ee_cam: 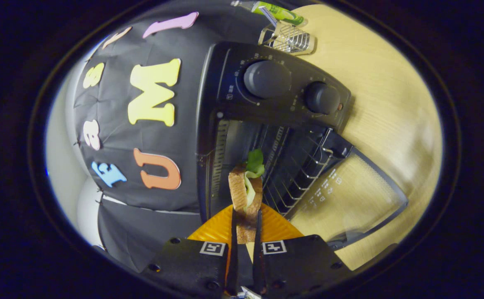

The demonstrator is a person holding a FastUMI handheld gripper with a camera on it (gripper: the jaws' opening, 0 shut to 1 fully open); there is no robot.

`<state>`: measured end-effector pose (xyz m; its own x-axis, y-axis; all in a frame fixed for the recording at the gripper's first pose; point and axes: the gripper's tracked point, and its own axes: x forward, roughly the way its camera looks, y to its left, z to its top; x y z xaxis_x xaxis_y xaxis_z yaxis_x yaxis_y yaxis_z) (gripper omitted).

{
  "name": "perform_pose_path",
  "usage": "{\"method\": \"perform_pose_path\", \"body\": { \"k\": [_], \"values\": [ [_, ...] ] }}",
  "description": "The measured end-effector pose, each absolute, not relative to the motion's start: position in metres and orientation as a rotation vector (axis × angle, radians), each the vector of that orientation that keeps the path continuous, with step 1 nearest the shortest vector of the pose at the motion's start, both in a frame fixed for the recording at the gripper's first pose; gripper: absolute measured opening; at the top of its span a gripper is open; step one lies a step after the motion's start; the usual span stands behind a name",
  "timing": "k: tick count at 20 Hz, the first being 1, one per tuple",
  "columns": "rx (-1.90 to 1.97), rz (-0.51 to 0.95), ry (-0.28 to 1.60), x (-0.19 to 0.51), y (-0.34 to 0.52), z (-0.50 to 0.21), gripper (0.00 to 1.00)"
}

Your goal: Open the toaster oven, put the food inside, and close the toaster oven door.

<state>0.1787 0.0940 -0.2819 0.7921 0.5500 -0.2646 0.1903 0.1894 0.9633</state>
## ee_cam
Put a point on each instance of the green label plastic bottle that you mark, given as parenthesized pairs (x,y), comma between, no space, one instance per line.
(283,14)

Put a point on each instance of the black backdrop cloth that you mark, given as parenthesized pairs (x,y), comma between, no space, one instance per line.
(184,124)

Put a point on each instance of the lettuce sandwich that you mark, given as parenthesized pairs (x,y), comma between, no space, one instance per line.
(238,191)

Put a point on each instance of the clear ribbed glass cup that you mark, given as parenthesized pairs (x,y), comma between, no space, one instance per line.
(292,41)

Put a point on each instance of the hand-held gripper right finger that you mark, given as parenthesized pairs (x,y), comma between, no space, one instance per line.
(258,265)

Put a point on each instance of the black toaster oven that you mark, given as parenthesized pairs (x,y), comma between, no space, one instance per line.
(225,83)

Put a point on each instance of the blue white striped straw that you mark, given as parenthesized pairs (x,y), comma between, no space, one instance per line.
(269,15)

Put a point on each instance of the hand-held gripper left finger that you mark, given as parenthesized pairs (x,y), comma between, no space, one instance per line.
(233,265)

